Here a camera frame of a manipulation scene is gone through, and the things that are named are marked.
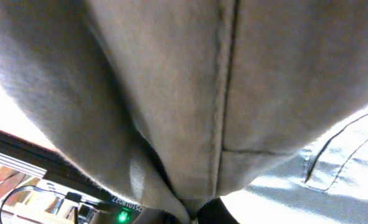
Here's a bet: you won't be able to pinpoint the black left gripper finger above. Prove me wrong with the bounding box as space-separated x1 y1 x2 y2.
197 198 239 224

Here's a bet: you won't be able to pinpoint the khaki shorts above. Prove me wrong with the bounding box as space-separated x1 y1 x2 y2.
0 0 368 223

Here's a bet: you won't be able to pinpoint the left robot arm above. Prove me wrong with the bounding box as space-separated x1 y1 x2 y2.
67 197 238 224

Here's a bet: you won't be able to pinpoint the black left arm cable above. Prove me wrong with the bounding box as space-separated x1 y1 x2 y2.
0 185 78 224

